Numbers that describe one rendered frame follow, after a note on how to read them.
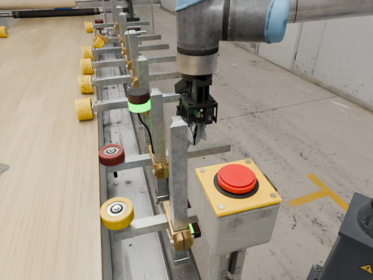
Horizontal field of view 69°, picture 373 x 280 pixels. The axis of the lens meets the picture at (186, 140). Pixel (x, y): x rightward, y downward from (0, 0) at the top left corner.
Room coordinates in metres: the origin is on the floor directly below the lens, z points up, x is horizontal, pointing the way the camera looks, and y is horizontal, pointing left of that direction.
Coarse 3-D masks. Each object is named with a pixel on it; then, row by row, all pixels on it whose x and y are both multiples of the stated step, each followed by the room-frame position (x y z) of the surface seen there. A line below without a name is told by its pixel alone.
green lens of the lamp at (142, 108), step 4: (128, 104) 0.68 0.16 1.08; (132, 104) 0.67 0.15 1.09; (140, 104) 0.67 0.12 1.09; (144, 104) 0.67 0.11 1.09; (148, 104) 0.68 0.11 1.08; (132, 108) 0.67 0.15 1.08; (136, 108) 0.66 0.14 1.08; (140, 108) 0.66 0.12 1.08; (144, 108) 0.67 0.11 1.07; (148, 108) 0.68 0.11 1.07
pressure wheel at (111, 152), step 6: (108, 144) 0.74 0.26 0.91; (114, 144) 0.74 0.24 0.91; (102, 150) 0.70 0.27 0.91; (108, 150) 0.71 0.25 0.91; (114, 150) 0.71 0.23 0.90; (120, 150) 0.70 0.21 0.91; (102, 156) 0.67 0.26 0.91; (108, 156) 0.67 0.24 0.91; (114, 156) 0.67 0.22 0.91; (120, 156) 0.68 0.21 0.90; (102, 162) 0.67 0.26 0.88; (108, 162) 0.66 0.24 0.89; (114, 162) 0.67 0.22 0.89; (120, 162) 0.68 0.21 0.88; (114, 174) 0.70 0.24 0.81
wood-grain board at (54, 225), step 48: (0, 48) 1.88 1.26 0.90; (48, 48) 1.88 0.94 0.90; (0, 96) 1.12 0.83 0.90; (48, 96) 1.12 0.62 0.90; (96, 96) 1.12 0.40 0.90; (0, 144) 0.74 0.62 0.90; (48, 144) 0.74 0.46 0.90; (96, 144) 0.74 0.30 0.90; (0, 192) 0.52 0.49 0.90; (48, 192) 0.52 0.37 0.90; (96, 192) 0.52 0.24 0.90; (0, 240) 0.38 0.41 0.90; (48, 240) 0.38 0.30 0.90; (96, 240) 0.38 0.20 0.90
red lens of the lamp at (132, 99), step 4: (148, 92) 0.69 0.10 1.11; (128, 96) 0.67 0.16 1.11; (132, 96) 0.67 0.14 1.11; (140, 96) 0.67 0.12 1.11; (144, 96) 0.67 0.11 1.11; (148, 96) 0.69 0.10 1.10; (128, 100) 0.68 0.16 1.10; (132, 100) 0.67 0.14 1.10; (136, 100) 0.66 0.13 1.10; (140, 100) 0.66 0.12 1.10; (144, 100) 0.67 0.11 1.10; (148, 100) 0.68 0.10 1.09
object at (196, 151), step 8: (208, 144) 0.80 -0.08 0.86; (216, 144) 0.80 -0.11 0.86; (224, 144) 0.80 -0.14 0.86; (192, 152) 0.76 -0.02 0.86; (200, 152) 0.77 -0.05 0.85; (208, 152) 0.78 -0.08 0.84; (216, 152) 0.79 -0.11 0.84; (128, 160) 0.71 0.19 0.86; (136, 160) 0.71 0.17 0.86; (144, 160) 0.72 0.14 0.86; (112, 168) 0.69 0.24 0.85; (120, 168) 0.69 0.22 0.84; (128, 168) 0.70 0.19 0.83
